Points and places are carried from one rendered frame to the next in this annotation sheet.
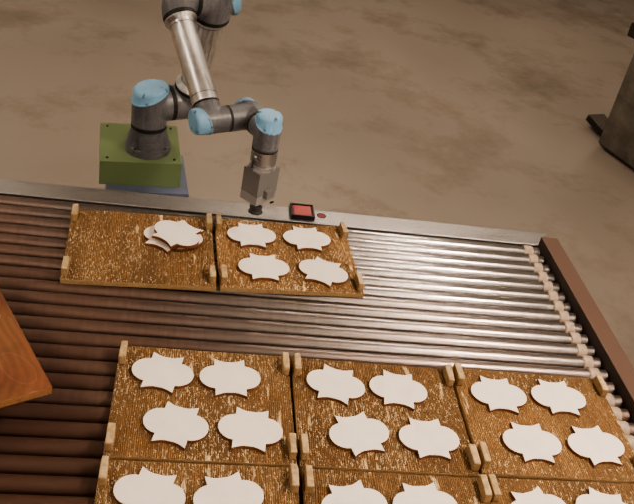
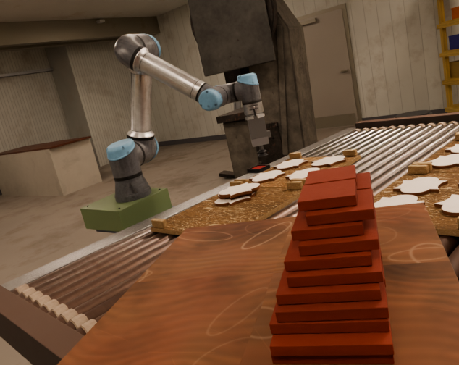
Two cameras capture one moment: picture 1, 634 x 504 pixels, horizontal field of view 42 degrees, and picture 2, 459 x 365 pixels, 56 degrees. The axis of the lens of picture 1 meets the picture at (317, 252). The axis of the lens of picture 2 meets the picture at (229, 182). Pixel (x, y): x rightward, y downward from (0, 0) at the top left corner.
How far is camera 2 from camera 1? 1.69 m
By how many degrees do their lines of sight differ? 34
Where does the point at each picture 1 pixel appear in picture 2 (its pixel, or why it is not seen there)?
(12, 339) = not seen: hidden behind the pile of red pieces
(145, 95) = (124, 145)
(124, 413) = (436, 221)
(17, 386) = (410, 215)
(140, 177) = (148, 211)
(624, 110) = (237, 156)
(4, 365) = not seen: hidden behind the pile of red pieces
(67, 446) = not seen: outside the picture
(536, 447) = not seen: outside the picture
